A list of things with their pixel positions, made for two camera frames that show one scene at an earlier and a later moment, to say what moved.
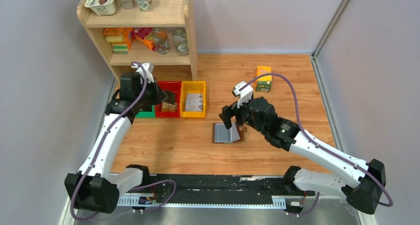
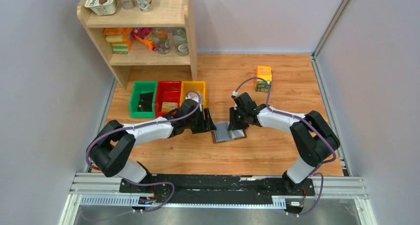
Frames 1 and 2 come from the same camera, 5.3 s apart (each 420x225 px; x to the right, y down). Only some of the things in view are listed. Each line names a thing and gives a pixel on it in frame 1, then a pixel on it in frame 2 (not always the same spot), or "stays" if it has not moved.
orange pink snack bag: x=144 y=35 stays
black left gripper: x=159 y=96 → x=207 y=125
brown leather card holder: x=221 y=134 stays
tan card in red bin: x=166 y=107 stays
